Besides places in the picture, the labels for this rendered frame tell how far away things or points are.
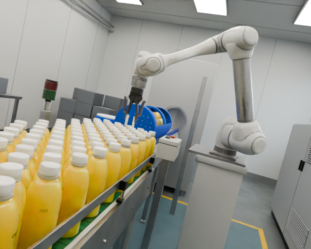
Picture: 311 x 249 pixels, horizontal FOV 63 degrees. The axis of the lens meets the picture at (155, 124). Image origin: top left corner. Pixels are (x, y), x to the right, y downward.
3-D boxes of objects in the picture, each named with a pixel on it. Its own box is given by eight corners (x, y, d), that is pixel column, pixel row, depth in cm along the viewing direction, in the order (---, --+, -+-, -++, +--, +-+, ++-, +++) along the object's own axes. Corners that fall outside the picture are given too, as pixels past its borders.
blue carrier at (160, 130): (167, 139, 254) (175, 111, 251) (148, 152, 168) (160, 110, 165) (140, 131, 259) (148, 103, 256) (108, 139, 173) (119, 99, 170)
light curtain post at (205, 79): (174, 213, 316) (208, 77, 302) (173, 215, 310) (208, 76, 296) (169, 211, 317) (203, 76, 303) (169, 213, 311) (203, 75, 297)
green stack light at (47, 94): (57, 101, 135) (58, 91, 135) (50, 100, 129) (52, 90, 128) (46, 98, 136) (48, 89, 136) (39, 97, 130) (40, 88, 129)
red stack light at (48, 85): (59, 91, 135) (60, 84, 134) (52, 90, 128) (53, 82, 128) (48, 89, 136) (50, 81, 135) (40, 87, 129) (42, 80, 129)
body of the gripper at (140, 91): (145, 89, 153) (142, 104, 154) (132, 86, 154) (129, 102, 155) (142, 88, 145) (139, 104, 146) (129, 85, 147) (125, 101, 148)
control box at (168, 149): (177, 155, 149) (181, 139, 148) (173, 162, 129) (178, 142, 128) (161, 151, 150) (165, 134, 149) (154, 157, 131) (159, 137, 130)
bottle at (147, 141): (131, 169, 136) (139, 135, 134) (134, 166, 143) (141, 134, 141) (144, 172, 135) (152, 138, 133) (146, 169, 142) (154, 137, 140)
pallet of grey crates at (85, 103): (117, 150, 590) (129, 100, 580) (100, 154, 513) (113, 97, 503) (73, 137, 623) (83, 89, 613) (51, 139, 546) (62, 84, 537)
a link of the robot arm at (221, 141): (228, 146, 190) (236, 118, 188) (244, 153, 173) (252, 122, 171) (210, 143, 185) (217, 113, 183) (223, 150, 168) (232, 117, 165)
